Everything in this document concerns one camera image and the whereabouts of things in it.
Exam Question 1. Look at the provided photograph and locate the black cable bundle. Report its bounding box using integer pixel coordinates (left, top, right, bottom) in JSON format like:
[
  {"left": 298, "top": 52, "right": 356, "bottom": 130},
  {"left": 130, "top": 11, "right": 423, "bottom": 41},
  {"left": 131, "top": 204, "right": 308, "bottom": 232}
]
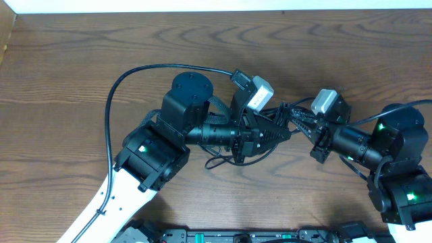
[{"left": 204, "top": 97, "right": 317, "bottom": 170}]

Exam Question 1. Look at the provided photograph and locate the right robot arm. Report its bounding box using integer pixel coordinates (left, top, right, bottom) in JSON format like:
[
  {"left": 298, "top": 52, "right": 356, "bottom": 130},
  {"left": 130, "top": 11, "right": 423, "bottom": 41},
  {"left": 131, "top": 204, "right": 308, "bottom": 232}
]
[{"left": 288, "top": 90, "right": 431, "bottom": 242}]

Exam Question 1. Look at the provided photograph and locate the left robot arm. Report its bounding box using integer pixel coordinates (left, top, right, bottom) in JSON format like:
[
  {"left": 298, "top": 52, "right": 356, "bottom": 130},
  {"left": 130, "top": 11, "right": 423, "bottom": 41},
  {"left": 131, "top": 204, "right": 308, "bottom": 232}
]
[{"left": 59, "top": 72, "right": 291, "bottom": 242}]

